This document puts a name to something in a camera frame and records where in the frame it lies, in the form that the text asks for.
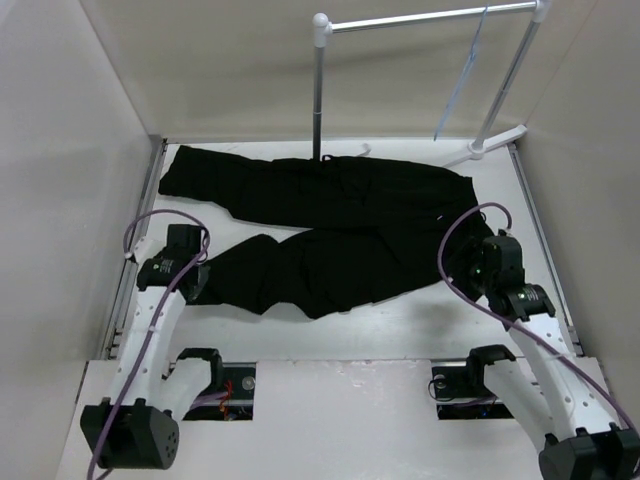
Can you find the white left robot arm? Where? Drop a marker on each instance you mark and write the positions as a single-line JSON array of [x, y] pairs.
[[136, 425]]

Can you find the light blue wire hanger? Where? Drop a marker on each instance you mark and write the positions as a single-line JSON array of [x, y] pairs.
[[462, 79]]

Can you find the black trousers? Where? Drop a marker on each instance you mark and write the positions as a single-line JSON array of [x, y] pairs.
[[366, 229]]

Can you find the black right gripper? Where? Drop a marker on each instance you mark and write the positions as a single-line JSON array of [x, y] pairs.
[[474, 252]]

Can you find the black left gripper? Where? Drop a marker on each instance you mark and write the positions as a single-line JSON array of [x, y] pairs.
[[203, 279]]

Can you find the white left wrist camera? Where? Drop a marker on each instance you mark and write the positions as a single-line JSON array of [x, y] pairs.
[[141, 251]]

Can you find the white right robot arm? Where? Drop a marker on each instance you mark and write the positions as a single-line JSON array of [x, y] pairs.
[[573, 433]]

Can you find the white metal clothes rack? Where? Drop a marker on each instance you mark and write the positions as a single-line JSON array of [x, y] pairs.
[[404, 68]]

